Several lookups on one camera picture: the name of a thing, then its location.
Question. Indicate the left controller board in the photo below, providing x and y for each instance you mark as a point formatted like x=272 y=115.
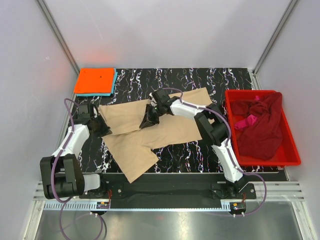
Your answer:
x=103 y=205

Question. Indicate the beige t-shirt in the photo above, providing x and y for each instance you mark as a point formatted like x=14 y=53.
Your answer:
x=131 y=147

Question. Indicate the left aluminium corner post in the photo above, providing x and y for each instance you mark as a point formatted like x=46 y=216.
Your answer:
x=48 y=16

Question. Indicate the controller board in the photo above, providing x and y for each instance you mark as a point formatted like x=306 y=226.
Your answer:
x=103 y=205
x=239 y=206

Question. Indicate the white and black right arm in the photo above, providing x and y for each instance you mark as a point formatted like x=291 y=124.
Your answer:
x=213 y=129

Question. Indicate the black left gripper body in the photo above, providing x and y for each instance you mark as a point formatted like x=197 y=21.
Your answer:
x=95 y=124

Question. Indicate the red plastic bin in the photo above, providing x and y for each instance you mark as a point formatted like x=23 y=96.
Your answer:
x=286 y=154

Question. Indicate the right aluminium corner post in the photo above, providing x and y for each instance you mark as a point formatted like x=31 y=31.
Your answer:
x=275 y=35

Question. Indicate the aluminium corner post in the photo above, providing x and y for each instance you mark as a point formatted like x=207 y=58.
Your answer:
x=48 y=16
x=275 y=35

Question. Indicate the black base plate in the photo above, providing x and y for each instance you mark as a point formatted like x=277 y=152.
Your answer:
x=209 y=185

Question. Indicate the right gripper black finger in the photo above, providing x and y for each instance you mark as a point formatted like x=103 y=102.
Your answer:
x=148 y=111
x=149 y=121

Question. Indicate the right controller board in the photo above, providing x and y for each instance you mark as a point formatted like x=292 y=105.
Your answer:
x=239 y=206

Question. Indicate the dark red t-shirt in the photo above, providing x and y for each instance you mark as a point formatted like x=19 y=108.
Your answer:
x=262 y=138

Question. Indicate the folded orange t-shirt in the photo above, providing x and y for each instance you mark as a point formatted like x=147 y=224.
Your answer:
x=94 y=80

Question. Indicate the black marble-pattern mat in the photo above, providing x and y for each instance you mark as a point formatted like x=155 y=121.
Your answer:
x=134 y=84

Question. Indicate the folded teal t-shirt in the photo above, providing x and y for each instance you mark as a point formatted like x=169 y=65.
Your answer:
x=112 y=85

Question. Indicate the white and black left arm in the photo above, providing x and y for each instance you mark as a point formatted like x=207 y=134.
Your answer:
x=61 y=174

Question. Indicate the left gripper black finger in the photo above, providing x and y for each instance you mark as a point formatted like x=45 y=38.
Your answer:
x=101 y=122
x=101 y=131

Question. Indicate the aluminium frame rail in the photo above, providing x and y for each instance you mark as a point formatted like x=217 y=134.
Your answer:
x=273 y=192

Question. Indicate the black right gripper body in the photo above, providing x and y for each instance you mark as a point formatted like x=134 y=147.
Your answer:
x=152 y=115

